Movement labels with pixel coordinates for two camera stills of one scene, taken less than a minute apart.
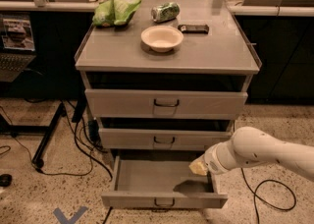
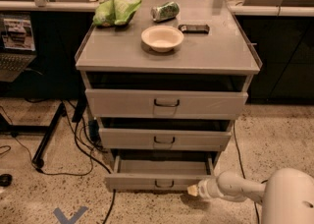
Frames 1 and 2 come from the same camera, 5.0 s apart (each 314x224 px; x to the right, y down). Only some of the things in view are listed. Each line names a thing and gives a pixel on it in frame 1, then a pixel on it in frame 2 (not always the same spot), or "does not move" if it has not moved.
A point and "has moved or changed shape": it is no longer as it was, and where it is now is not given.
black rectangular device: x=193 y=28 does not move
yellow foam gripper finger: x=199 y=167 → x=192 y=190
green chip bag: x=115 y=11 does not move
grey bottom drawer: x=162 y=180 has moved or changed shape
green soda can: x=165 y=13 does not move
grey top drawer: x=164 y=104 does not move
